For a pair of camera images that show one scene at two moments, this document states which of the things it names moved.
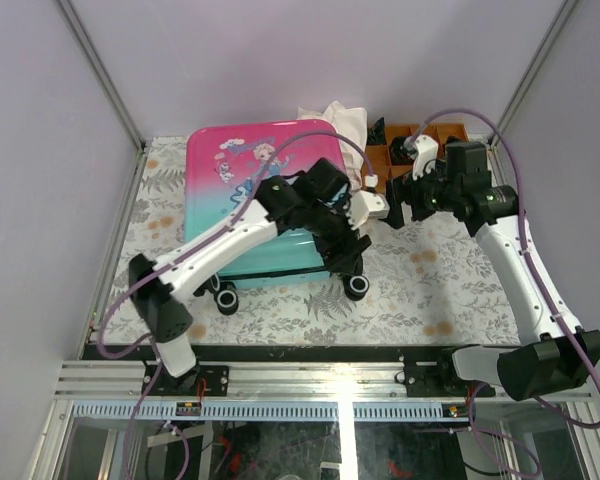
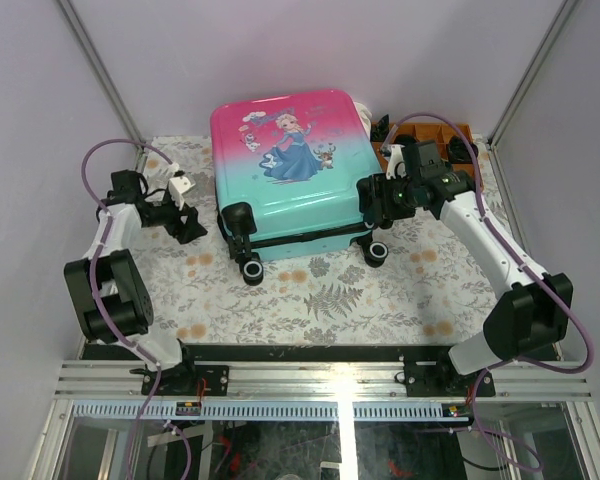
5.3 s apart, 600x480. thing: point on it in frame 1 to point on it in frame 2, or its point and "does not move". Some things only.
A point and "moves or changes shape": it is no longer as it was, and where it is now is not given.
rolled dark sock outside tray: [377, 134] does not move
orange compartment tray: [380, 155] does not move
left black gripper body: [328, 223] to [162, 213]
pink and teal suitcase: [225, 163] moves or changes shape
